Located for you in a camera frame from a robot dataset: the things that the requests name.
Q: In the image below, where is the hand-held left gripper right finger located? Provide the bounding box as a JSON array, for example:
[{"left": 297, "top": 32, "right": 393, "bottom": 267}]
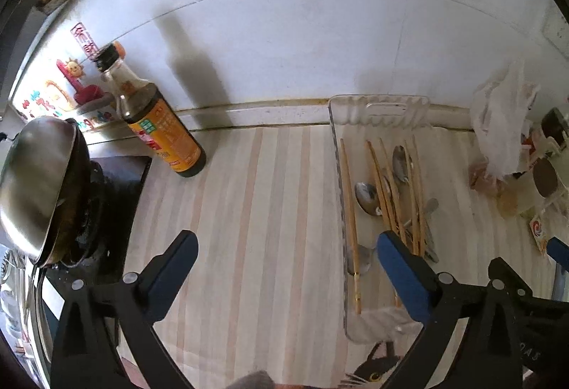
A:
[{"left": 377, "top": 231, "right": 528, "bottom": 389}]

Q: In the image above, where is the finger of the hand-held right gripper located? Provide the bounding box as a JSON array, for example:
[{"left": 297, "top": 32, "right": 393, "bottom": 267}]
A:
[
  {"left": 548, "top": 236, "right": 569, "bottom": 268},
  {"left": 488, "top": 257, "right": 569, "bottom": 373}
]

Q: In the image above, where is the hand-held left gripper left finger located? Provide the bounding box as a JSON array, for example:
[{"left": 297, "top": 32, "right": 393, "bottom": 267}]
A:
[{"left": 50, "top": 230, "right": 199, "bottom": 389}]

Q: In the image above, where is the metal spoon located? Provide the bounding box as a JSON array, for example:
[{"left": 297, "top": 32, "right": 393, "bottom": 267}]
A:
[
  {"left": 354, "top": 182, "right": 440, "bottom": 217},
  {"left": 347, "top": 244, "right": 373, "bottom": 277},
  {"left": 392, "top": 144, "right": 441, "bottom": 264},
  {"left": 381, "top": 174, "right": 428, "bottom": 258}
]

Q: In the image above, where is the set of wooden chopsticks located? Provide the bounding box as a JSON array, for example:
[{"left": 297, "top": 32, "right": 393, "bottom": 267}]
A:
[{"left": 339, "top": 135, "right": 431, "bottom": 315}]

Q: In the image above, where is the clear acrylic tray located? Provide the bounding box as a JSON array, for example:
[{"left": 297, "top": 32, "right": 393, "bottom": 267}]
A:
[{"left": 328, "top": 94, "right": 434, "bottom": 344}]

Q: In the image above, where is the swirl print packet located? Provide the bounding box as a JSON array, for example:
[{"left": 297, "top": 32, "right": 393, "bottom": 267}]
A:
[{"left": 528, "top": 215, "right": 553, "bottom": 257}]

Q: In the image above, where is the glass jar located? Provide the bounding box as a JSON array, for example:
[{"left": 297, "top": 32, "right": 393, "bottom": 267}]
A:
[{"left": 530, "top": 157, "right": 562, "bottom": 212}]

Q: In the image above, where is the black gas stove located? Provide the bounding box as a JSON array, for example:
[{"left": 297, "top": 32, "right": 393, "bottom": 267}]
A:
[{"left": 33, "top": 155, "right": 153, "bottom": 330}]

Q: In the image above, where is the grey fuzzy garment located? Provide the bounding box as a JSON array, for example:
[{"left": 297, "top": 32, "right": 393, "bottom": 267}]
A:
[{"left": 230, "top": 370, "right": 277, "bottom": 389}]

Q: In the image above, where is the white plastic bag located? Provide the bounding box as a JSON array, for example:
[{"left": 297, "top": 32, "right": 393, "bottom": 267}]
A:
[{"left": 470, "top": 57, "right": 542, "bottom": 182}]

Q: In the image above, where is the soy sauce bottle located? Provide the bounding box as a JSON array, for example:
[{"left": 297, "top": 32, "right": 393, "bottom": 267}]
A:
[{"left": 95, "top": 41, "right": 207, "bottom": 179}]

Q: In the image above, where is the metal wok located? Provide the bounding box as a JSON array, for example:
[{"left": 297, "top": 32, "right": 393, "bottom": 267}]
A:
[{"left": 0, "top": 115, "right": 90, "bottom": 270}]

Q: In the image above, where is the colourful cartoon wall poster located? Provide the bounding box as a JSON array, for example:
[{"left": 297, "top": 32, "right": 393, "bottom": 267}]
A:
[{"left": 9, "top": 21, "right": 122, "bottom": 132}]

